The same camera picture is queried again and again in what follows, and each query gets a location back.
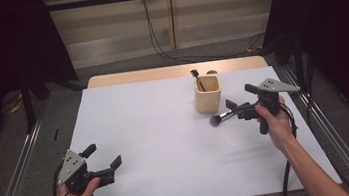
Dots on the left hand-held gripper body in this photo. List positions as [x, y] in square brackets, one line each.
[72, 167]

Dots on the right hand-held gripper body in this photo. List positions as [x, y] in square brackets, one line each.
[273, 88]

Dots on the thick black makeup brush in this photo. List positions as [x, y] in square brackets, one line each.
[220, 117]

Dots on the cream square cup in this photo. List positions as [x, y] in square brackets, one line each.
[208, 102]

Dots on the thin black flat-head brush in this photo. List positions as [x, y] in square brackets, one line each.
[198, 81]

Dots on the person's right hand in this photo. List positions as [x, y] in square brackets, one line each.
[280, 128]

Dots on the black metal stand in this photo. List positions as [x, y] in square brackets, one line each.
[28, 106]
[297, 56]

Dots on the white table mat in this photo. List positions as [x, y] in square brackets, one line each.
[169, 152]

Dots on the wooden table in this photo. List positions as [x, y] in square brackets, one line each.
[159, 73]

